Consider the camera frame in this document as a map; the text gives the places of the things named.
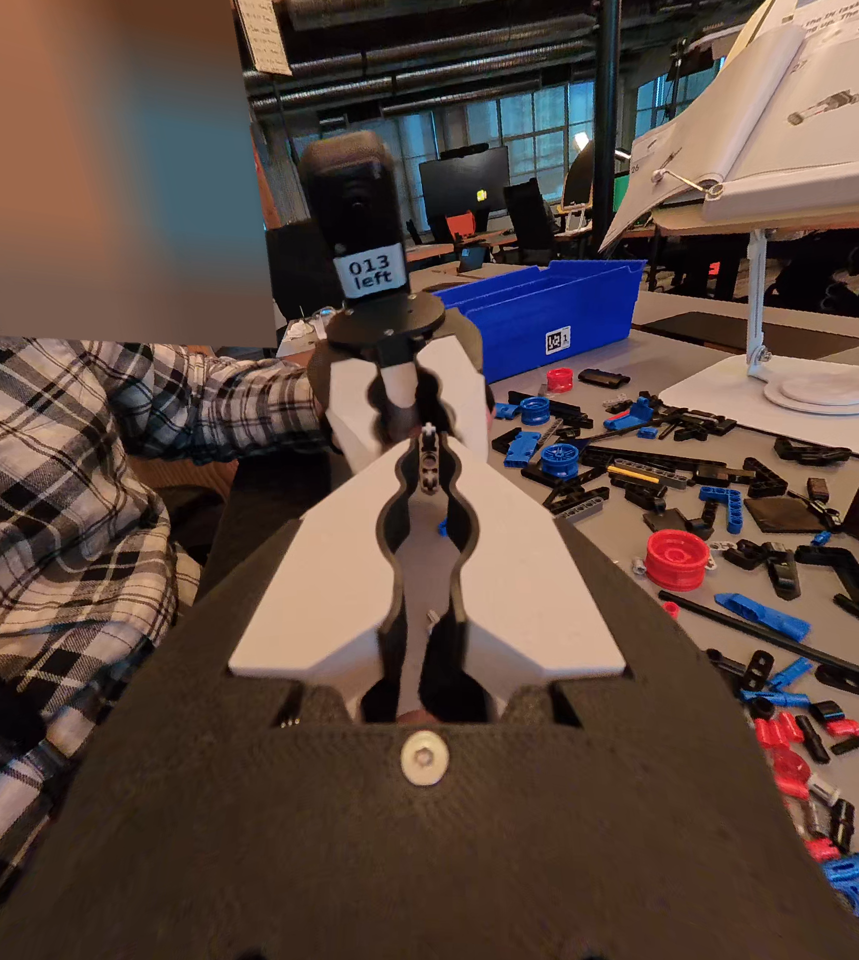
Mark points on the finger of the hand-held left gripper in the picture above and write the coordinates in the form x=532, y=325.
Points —
x=347, y=405
x=463, y=390

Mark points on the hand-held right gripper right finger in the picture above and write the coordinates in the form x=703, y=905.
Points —
x=542, y=600

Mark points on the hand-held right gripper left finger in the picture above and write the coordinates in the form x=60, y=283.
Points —
x=309, y=600

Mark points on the black beam with grey axle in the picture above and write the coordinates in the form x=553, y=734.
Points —
x=429, y=465

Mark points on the dark rectangular desk pad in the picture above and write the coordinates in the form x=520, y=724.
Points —
x=752, y=334

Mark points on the blue toy wheel hub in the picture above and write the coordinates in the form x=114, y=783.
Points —
x=534, y=409
x=559, y=460

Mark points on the blue toy block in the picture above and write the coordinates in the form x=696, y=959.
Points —
x=523, y=448

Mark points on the small red toy wheel hub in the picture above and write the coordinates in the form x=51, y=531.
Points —
x=559, y=379

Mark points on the black dotted mat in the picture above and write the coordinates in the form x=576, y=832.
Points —
x=264, y=510

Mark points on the blue storage bin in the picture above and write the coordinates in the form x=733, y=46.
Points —
x=549, y=322

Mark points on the black computer monitor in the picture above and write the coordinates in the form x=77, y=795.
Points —
x=463, y=180

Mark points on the large red toy wheel hub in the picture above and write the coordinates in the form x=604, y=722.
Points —
x=673, y=559

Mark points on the black oblong toy piece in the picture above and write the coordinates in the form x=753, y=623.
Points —
x=604, y=377

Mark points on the black curved toy panel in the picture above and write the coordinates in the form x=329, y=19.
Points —
x=673, y=521

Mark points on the yellow toy beam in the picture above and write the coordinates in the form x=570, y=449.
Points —
x=633, y=474

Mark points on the hanging paper sheet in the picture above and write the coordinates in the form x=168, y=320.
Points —
x=264, y=34

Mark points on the blue angled beam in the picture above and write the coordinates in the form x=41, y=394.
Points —
x=722, y=499

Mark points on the pile of black toy beams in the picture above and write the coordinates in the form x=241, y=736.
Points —
x=699, y=465

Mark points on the blue curved toy panel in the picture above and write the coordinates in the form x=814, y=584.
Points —
x=763, y=616

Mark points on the long black toy axle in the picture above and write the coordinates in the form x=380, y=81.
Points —
x=774, y=637

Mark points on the black flat toy panel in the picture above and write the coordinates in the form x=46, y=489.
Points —
x=782, y=515

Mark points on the instruction booklet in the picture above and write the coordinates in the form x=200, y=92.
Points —
x=834, y=97

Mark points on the blue toy bracket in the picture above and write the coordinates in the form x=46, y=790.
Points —
x=639, y=415

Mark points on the black metal post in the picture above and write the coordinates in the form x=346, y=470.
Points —
x=607, y=127

